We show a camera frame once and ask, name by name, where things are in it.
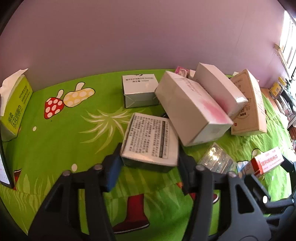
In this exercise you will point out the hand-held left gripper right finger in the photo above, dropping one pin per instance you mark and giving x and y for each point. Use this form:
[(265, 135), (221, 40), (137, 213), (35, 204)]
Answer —
[(186, 177)]

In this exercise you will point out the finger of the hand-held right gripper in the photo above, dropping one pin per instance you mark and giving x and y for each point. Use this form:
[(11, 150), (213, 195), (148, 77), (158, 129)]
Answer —
[(253, 180), (289, 167)]

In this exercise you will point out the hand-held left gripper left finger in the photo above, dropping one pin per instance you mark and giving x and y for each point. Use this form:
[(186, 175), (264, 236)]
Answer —
[(113, 172)]

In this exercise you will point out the red and white box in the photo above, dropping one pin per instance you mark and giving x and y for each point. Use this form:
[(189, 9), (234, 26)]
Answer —
[(266, 163)]

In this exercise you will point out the white text-covered box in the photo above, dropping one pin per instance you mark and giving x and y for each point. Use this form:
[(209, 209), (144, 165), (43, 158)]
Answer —
[(150, 139)]

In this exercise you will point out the pink razor blade box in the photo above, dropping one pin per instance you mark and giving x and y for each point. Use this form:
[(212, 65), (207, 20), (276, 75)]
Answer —
[(181, 70)]

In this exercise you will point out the white and blue box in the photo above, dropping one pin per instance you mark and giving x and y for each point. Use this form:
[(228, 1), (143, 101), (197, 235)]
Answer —
[(242, 169)]

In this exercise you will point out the clear blister pack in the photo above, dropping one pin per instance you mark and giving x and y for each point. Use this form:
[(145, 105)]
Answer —
[(216, 158)]

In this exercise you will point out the green mushroom-print blanket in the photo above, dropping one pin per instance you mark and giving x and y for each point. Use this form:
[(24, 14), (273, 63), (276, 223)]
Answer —
[(69, 139)]

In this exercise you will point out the brown kraft box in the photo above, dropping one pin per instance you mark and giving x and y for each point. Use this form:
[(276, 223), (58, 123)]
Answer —
[(251, 115)]

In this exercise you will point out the small black pouch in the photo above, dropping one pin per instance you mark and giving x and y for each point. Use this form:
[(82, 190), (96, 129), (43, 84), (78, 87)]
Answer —
[(164, 115)]

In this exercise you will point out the large white pink box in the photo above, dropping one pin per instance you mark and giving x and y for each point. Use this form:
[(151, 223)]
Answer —
[(192, 109), (215, 85)]

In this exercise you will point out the yellow-lid clear jar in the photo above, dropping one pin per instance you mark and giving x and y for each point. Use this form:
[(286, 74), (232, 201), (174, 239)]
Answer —
[(276, 89)]

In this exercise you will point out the small grey-white box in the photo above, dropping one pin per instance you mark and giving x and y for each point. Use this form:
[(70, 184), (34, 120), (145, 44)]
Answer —
[(138, 92)]

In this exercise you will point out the black phone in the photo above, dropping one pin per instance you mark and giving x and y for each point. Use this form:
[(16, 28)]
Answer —
[(4, 166)]

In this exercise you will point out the wooden window sill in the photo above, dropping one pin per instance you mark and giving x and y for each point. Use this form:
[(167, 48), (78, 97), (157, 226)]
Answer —
[(281, 55)]

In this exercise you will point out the green tissue box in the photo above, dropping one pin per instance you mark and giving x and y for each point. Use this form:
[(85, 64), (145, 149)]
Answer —
[(16, 109)]

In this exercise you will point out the window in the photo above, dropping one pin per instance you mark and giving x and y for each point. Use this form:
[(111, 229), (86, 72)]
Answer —
[(289, 34)]

